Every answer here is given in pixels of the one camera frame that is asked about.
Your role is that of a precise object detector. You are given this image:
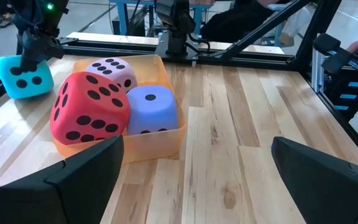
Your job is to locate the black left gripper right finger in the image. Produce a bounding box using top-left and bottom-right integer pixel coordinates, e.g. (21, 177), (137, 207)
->
(271, 136), (358, 224)

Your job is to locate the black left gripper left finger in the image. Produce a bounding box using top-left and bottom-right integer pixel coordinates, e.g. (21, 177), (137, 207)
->
(0, 134), (125, 224)

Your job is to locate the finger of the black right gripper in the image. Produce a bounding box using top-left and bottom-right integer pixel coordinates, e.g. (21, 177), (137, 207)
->
(19, 46), (40, 73)

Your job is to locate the large cyan foam die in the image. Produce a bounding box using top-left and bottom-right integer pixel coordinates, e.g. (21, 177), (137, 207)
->
(0, 55), (55, 101)

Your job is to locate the large red foam die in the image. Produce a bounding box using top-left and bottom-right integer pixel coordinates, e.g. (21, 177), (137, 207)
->
(49, 71), (131, 146)

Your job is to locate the large pink foam die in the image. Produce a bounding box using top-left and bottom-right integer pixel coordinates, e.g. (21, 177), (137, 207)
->
(85, 57), (138, 93)

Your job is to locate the orange translucent plastic bin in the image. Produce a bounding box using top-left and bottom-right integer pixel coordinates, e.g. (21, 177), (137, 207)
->
(52, 54), (187, 165)

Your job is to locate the large purple foam die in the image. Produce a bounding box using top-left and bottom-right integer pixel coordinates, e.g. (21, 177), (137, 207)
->
(126, 85), (180, 136)

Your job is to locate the black mounted device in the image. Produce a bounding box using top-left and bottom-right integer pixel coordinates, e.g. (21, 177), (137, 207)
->
(314, 29), (358, 96)

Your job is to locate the person's hand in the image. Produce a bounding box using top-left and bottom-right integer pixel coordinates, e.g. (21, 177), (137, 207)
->
(346, 36), (358, 53)

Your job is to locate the person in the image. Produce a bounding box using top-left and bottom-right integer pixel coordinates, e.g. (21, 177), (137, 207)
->
(200, 0), (311, 47)

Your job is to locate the blue metal table frame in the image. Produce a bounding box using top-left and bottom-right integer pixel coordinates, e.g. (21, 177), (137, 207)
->
(109, 0), (206, 35)

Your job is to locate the black table end rail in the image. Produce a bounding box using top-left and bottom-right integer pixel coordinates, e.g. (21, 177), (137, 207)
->
(57, 32), (296, 72)

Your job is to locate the silver aluminium post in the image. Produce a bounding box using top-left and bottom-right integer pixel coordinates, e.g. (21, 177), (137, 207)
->
(310, 48), (326, 93)

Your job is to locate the black frame post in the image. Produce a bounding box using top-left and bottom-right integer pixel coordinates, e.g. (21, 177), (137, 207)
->
(292, 0), (344, 68)

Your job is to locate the black diagonal frame brace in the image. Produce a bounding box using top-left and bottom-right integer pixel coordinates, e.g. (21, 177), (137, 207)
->
(214, 0), (310, 60)

